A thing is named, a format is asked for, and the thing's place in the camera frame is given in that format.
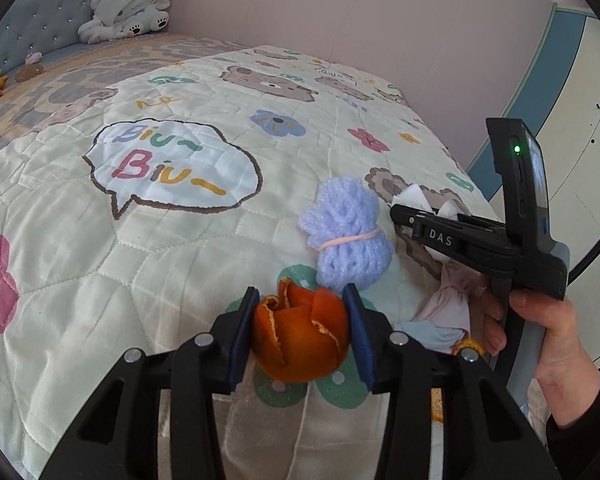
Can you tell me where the large white plush dog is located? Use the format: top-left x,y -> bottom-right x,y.
77,0 -> 173,43

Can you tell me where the grey and orange patterned bedsheet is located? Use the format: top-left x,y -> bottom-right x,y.
0,34 -> 253,161

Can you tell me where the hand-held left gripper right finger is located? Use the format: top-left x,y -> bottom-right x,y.
342,282 -> 563,480

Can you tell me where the person's right hand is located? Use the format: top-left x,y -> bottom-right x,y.
482,287 -> 600,387

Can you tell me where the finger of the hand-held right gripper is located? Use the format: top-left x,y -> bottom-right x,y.
390,202 -> 506,273

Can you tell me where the crumpled white tissue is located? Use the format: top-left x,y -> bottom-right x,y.
391,184 -> 471,221

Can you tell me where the large purple foam fruit net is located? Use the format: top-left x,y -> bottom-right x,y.
298,177 -> 393,293

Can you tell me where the person's right forearm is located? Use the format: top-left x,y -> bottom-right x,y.
534,364 -> 600,480

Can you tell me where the whole orange peel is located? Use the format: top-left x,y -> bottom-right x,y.
251,280 -> 351,383

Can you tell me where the knotted pink plastic bag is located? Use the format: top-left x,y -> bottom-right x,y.
395,257 -> 488,357

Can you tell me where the bear-print cream quilt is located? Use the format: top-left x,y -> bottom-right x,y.
0,45 -> 551,480

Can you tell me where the grey tufted bed headboard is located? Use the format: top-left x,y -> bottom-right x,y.
0,0 -> 106,68

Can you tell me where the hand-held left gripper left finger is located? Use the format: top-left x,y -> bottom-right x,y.
40,287 -> 261,480

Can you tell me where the white and blue wardrobe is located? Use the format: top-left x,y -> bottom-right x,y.
467,2 -> 600,376

